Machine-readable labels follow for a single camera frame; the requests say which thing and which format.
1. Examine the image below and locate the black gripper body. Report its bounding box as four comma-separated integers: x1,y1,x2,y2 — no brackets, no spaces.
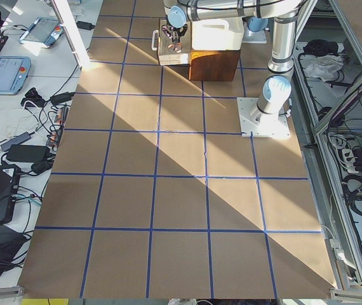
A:
161,24,188,39

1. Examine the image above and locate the white drawer with handle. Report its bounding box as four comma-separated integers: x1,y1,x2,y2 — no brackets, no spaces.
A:
151,18,192,65

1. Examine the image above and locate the brown wooden drawer cabinet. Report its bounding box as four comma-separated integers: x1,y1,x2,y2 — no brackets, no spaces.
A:
189,50,241,81

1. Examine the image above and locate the white plastic bin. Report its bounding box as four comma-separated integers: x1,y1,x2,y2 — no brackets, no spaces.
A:
192,17,244,51

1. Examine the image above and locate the upper teach pendant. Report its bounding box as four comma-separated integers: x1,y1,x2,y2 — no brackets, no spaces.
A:
18,17,64,48

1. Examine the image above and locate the teach pendant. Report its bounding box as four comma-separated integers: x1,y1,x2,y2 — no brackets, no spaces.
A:
18,17,64,48
0,56,31,95

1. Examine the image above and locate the white crumpled cloth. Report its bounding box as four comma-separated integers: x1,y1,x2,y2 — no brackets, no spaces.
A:
304,55,344,82

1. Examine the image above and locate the lower teach pendant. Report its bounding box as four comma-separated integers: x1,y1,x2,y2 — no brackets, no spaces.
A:
0,56,31,95

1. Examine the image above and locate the large black power brick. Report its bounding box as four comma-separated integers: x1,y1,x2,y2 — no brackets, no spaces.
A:
6,144,50,163

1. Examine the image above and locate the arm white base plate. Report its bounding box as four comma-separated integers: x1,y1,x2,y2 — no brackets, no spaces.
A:
237,97,291,139
242,29,267,44

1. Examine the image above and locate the aluminium frame post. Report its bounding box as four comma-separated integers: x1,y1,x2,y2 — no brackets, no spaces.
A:
50,0,90,69

